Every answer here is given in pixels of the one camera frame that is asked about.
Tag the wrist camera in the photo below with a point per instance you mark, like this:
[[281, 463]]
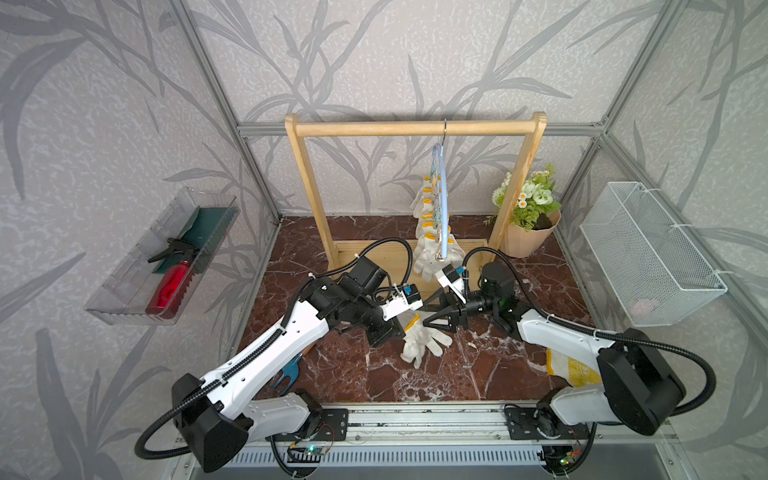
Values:
[[405, 298], [453, 279]]

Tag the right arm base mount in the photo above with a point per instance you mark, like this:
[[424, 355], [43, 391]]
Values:
[[534, 424]]

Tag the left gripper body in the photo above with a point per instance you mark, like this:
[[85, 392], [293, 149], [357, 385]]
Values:
[[369, 316]]

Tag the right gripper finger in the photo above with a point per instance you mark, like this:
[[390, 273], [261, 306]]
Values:
[[448, 323], [438, 300]]

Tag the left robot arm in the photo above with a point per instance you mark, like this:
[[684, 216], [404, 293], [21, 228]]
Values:
[[215, 416]]

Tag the white glove with yellow cuff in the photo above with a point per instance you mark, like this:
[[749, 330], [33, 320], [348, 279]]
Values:
[[427, 259]]

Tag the blue wavy clip hanger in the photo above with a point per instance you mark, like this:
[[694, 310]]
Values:
[[439, 186]]

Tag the potted white flower plant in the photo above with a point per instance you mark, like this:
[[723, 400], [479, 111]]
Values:
[[535, 215]]

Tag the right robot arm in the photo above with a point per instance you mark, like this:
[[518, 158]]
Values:
[[642, 382]]

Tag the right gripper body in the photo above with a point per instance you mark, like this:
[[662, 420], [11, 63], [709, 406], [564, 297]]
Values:
[[480, 305]]

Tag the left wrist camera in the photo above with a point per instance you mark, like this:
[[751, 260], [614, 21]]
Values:
[[405, 298]]

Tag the aluminium front rail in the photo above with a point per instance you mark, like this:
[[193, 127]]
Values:
[[463, 435]]

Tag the red spray bottle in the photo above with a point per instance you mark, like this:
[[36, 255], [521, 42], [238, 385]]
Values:
[[167, 298]]

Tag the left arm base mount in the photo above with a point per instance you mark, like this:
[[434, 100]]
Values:
[[329, 424]]

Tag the clear plastic wall tray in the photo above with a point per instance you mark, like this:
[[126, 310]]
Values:
[[125, 294]]

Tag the green cloth in tray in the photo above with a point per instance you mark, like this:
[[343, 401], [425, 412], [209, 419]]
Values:
[[197, 232]]

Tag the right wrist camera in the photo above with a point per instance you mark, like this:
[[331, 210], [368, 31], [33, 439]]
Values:
[[453, 279]]

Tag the yellow rubber-coated glove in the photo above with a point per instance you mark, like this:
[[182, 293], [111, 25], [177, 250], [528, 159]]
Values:
[[576, 374]]

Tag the white glove hung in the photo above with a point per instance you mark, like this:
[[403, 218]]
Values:
[[425, 193], [419, 339]]

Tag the blue hand rake tool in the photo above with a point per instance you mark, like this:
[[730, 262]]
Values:
[[288, 375]]

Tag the white wire mesh basket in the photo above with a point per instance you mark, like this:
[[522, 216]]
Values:
[[656, 272]]

